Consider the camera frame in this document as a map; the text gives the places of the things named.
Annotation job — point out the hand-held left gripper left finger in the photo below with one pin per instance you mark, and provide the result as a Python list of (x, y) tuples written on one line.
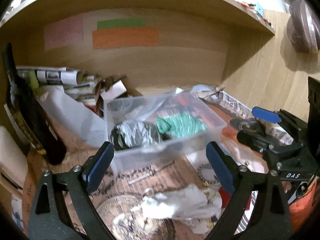
[(100, 166)]

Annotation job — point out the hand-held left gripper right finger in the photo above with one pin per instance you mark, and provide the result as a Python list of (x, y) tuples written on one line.
[(220, 166)]

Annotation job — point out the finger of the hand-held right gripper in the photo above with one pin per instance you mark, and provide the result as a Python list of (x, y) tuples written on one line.
[(252, 138), (265, 114)]

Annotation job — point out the white plastic wrap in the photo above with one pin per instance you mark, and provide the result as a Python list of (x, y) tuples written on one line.
[(180, 202)]

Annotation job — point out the clear plastic storage box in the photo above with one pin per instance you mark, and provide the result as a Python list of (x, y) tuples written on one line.
[(165, 130)]

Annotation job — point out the black item in plastic wrap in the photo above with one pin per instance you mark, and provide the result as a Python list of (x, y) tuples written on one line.
[(135, 135)]

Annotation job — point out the orange cloth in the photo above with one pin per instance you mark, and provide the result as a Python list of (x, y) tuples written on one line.
[(303, 208)]

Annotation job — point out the white plastic bag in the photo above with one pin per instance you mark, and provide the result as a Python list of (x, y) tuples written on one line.
[(75, 117)]

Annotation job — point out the teal knitted cloth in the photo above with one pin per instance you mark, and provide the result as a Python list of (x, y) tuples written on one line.
[(181, 126)]

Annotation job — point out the red item in box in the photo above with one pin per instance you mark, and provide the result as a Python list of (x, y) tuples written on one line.
[(186, 99)]

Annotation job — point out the white card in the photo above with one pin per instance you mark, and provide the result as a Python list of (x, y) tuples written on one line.
[(113, 90)]

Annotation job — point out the dark bottle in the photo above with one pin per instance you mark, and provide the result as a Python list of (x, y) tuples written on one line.
[(32, 115)]

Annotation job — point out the white device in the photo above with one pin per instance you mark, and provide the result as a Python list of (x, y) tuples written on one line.
[(11, 157)]

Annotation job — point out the brown round object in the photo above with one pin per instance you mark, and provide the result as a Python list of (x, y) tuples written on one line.
[(302, 26)]

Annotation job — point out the rolled newspapers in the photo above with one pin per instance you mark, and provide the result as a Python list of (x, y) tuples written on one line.
[(57, 76)]

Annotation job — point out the wooden shelf unit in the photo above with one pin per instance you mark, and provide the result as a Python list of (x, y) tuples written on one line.
[(175, 55)]

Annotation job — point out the orange paper note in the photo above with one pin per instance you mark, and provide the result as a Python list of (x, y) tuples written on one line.
[(125, 38)]

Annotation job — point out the pink paper note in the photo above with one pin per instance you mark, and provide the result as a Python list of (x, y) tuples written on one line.
[(63, 32)]

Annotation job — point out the green paper note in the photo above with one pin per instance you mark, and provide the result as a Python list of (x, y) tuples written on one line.
[(121, 23)]

